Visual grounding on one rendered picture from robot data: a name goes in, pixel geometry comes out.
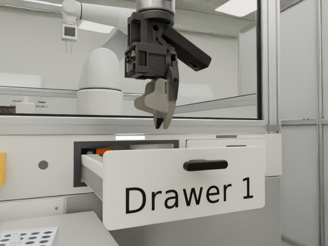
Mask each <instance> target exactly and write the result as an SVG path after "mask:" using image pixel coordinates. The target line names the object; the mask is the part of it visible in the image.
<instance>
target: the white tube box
mask: <svg viewBox="0 0 328 246"><path fill-rule="evenodd" d="M13 233H20V244H19V245H17V246H58V227H48V228H35V229H22V230H9V231H2V232H1V233H0V246H11V234H13Z"/></svg>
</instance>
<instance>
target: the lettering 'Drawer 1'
mask: <svg viewBox="0 0 328 246"><path fill-rule="evenodd" d="M246 180H247V196H244V199H248V198H253V195H251V196H250V195H249V177H247V178H244V179H243V181H246ZM229 186H231V187H232V185H231V184H228V185H227V186H226V185H224V202H225V201H226V189H227V188H228V187H229ZM212 188H215V189H216V190H217V192H216V193H209V191H210V190H211V189H212ZM131 190H137V191H140V192H141V194H142V196H143V202H142V205H141V207H140V208H138V209H136V210H129V191H131ZM202 190H203V187H200V192H199V197H198V199H197V196H196V192H195V188H191V193H190V197H189V201H188V198H187V193H186V189H183V192H184V197H185V201H186V205H187V206H190V203H191V198H192V194H193V193H194V198H195V202H196V205H199V204H200V199H201V194H202ZM169 192H174V193H175V196H173V197H168V198H167V199H166V200H165V202H164V206H165V207H166V208H168V209H171V208H173V207H174V206H175V207H178V193H177V191H176V190H173V189H172V190H168V191H166V192H165V194H167V193H169ZM161 193H162V191H157V192H156V193H155V192H152V211H153V210H155V197H156V195H157V194H161ZM218 194H220V192H219V189H218V187H217V186H215V185H213V186H210V187H209V188H208V190H207V192H206V198H207V200H208V201H209V202H210V203H217V202H218V201H219V199H217V200H215V201H212V200H210V198H209V196H210V195H218ZM170 199H175V204H174V205H172V206H168V205H167V201H168V200H170ZM145 203H146V194H145V192H144V190H143V189H141V188H138V187H131V188H126V214H129V213H136V212H139V211H141V210H142V209H143V208H144V206H145Z"/></svg>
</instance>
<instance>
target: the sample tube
mask: <svg viewBox="0 0 328 246"><path fill-rule="evenodd" d="M20 240H21V234H20V233H13V234H11V246H17V245H19V244H20Z"/></svg>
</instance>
